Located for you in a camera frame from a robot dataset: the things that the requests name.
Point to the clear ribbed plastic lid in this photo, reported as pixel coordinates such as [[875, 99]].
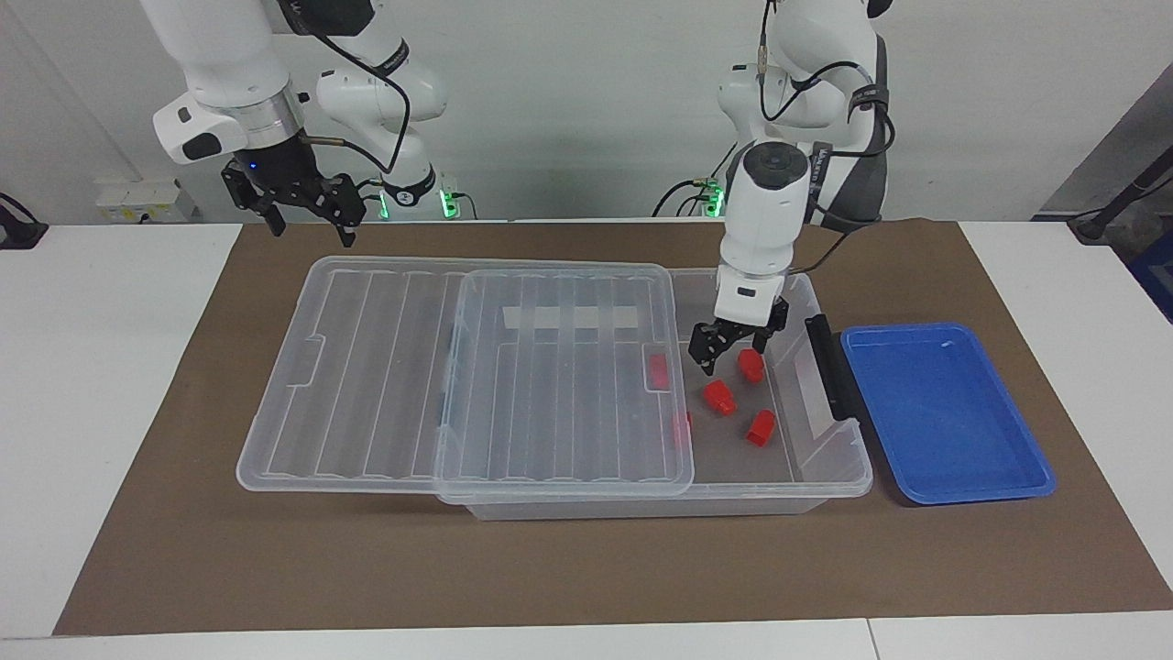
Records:
[[367, 385]]

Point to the black box latch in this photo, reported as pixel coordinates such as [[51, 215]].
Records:
[[829, 367]]

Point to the black clamp mount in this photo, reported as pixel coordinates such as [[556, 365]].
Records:
[[18, 234]]

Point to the white wall socket strip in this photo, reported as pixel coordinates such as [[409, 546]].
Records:
[[137, 200]]

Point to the blue plastic tray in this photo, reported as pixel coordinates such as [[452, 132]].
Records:
[[944, 412]]

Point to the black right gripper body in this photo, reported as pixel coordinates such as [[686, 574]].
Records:
[[279, 174]]

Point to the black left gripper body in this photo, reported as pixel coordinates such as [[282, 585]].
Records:
[[756, 332]]

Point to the black stand pole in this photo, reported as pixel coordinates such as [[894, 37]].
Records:
[[1113, 206]]

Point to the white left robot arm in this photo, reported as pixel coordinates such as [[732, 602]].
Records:
[[768, 211]]

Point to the clear plastic storage box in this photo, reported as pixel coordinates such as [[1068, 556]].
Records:
[[825, 458]]

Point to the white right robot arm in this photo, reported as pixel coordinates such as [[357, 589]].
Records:
[[220, 55]]

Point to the blue crate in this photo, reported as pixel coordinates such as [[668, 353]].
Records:
[[1156, 275]]

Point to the red block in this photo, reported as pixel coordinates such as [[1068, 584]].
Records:
[[683, 428], [761, 428], [720, 398], [751, 366], [658, 369]]

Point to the white tape label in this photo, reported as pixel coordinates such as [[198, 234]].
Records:
[[573, 318]]

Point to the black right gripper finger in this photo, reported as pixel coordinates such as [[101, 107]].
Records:
[[346, 209], [249, 197]]

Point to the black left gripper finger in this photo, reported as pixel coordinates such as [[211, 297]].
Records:
[[775, 332], [710, 344]]

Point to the brown table mat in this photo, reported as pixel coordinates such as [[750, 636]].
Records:
[[275, 550]]

